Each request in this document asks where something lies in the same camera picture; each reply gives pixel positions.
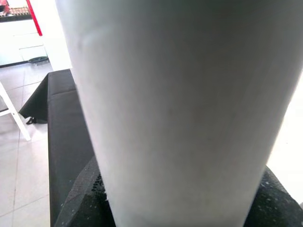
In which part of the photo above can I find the red metal bar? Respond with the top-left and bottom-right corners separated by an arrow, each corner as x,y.
25,0 -> 43,36

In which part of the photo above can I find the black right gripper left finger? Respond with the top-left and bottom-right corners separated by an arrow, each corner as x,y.
54,156 -> 116,227

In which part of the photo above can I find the white furniture frame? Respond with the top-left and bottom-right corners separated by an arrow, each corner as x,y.
0,80 -> 32,142

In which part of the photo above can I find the white low cabinet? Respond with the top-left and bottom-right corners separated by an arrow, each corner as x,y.
0,18 -> 48,67

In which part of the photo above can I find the white plastic table leg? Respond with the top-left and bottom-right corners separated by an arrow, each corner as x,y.
54,0 -> 303,227

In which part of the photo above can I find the black round floor disc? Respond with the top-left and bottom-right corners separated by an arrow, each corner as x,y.
27,56 -> 49,64

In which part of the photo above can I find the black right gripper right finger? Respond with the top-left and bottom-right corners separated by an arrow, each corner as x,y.
243,165 -> 303,227

